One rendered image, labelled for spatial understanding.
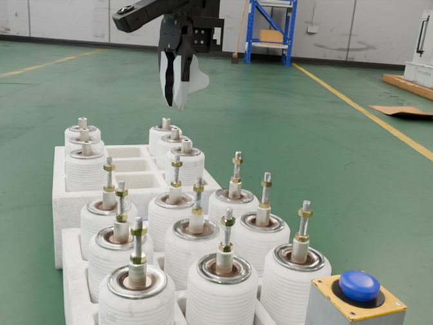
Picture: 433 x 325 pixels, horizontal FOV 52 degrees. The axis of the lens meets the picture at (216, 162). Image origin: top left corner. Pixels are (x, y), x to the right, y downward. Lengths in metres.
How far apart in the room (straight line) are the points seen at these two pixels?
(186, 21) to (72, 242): 0.42
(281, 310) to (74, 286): 0.31
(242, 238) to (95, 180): 0.44
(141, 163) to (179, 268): 0.62
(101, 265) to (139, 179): 0.53
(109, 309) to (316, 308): 0.24
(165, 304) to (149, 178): 0.64
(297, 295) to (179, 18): 0.45
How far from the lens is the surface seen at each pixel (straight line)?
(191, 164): 1.07
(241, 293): 0.59
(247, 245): 0.73
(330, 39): 7.14
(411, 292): 1.17
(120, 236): 0.68
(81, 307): 0.67
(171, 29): 0.74
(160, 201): 0.81
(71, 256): 0.80
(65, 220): 1.05
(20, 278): 1.10
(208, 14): 0.76
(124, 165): 1.27
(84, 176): 1.04
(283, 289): 0.65
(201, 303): 0.61
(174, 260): 0.70
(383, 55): 7.38
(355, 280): 0.49
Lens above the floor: 0.57
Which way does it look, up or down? 18 degrees down
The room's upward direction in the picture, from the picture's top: 4 degrees clockwise
